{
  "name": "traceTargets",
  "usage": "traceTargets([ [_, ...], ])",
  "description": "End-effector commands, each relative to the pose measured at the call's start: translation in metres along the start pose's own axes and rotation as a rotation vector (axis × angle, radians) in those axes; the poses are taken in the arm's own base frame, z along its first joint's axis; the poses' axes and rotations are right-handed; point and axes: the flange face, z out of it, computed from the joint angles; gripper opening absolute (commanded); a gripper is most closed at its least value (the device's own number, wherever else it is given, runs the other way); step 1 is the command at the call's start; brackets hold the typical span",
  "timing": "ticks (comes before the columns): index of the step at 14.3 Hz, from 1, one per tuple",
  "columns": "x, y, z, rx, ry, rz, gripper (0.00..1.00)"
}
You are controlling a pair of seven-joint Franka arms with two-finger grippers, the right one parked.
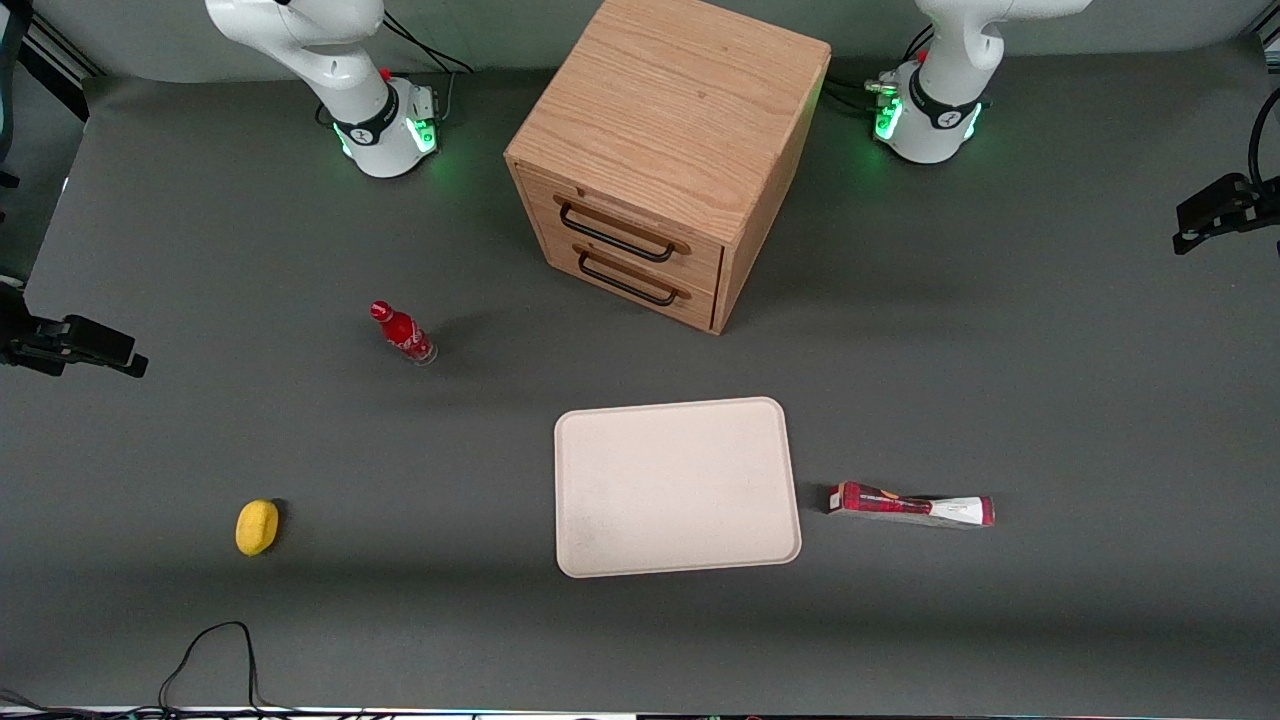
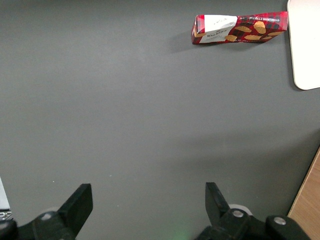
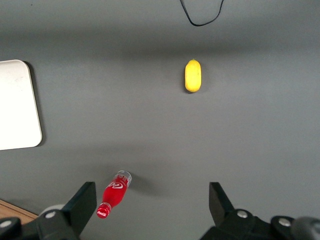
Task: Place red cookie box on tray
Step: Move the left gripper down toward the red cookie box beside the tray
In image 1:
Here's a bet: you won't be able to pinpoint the red cookie box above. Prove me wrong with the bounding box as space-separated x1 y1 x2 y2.
826 481 997 530

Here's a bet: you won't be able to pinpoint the beige plastic tray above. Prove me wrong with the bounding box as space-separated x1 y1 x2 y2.
553 397 804 580

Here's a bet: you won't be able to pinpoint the red cola bottle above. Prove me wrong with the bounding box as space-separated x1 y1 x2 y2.
369 300 439 367

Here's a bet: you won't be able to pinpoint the wooden two-drawer cabinet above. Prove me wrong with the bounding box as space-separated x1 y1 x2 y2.
504 0 833 336

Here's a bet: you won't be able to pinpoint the yellow lemon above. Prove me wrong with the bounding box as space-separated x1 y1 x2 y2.
235 499 281 557

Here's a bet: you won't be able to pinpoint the black drawer handle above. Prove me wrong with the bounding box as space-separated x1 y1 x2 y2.
576 250 682 308
558 200 680 265

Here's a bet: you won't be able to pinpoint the black left arm base cables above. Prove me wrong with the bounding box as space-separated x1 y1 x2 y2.
824 25 936 113

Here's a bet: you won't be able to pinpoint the black arm base cables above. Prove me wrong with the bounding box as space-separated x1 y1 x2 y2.
383 10 477 127
824 25 936 113

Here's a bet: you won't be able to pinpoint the black right arm base cables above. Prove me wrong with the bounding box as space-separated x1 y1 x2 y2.
383 10 477 127

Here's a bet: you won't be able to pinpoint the black looped cable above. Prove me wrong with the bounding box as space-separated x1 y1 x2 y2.
158 621 293 717

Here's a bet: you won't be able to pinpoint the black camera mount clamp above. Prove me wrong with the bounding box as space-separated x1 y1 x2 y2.
0 285 150 379

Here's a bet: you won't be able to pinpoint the black side camera bracket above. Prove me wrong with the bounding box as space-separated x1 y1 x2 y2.
1172 173 1280 257

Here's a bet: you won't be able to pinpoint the black hanging cable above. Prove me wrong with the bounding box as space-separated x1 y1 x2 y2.
1246 85 1280 191

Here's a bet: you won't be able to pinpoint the black aluminium frame rail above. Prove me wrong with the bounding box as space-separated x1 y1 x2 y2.
0 0 103 123

